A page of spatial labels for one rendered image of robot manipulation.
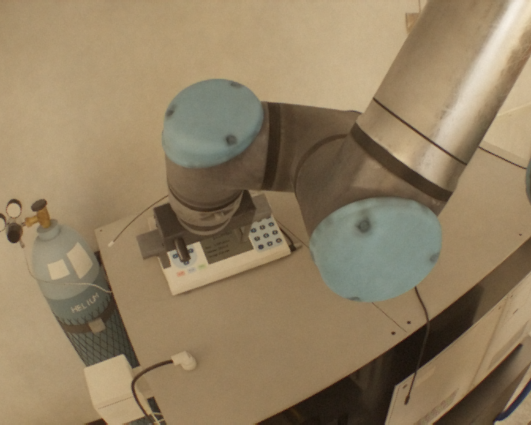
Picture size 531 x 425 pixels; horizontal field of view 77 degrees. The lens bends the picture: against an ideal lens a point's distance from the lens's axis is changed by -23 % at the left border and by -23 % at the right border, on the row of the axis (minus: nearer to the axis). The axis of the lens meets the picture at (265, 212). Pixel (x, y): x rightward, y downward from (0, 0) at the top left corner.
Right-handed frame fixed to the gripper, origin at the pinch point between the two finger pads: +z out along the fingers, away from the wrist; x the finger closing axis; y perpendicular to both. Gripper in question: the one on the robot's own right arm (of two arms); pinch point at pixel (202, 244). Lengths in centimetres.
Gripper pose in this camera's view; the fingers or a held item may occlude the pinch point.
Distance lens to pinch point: 67.4
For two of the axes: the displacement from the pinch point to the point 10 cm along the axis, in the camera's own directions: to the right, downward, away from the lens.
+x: 9.1, -3.1, 2.9
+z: -1.5, 4.2, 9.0
